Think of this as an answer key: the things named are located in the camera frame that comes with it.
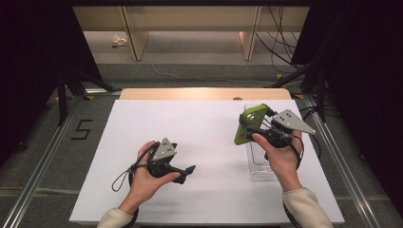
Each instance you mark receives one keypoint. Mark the beige wooden shelf unit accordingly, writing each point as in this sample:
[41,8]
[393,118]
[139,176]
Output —
[190,19]

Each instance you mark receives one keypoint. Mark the dark table grommet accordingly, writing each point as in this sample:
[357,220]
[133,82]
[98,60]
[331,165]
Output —
[237,98]

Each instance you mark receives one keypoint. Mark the clear plastic tray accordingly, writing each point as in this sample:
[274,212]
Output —
[258,158]

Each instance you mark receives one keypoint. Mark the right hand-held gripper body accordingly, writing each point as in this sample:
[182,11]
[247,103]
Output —
[291,122]

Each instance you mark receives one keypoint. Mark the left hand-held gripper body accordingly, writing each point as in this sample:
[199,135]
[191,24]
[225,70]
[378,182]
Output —
[164,150]

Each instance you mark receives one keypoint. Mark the metal floor rail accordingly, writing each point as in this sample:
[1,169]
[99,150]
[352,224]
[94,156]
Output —
[34,177]
[342,164]

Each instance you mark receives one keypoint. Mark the dark curtain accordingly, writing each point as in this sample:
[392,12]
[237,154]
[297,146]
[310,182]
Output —
[364,79]
[31,63]

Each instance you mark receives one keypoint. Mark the person's right hand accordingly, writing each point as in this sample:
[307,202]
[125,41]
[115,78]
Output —
[285,164]

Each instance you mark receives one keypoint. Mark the crumpled white paper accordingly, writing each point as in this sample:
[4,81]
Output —
[119,41]

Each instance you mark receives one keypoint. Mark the green phone case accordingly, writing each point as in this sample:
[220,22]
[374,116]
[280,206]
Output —
[253,115]

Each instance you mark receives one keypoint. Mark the black metal stand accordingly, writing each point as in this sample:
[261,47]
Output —
[320,95]
[63,95]

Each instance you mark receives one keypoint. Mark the wooden table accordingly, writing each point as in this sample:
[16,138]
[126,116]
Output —
[190,94]

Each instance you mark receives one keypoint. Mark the yellow tape piece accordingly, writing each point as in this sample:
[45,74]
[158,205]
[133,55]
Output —
[279,76]
[89,97]
[299,96]

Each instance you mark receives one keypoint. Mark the person's left hand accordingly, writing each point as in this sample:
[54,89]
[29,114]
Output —
[142,186]

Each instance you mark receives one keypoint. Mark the white table board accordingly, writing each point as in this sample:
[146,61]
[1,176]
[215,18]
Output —
[196,133]

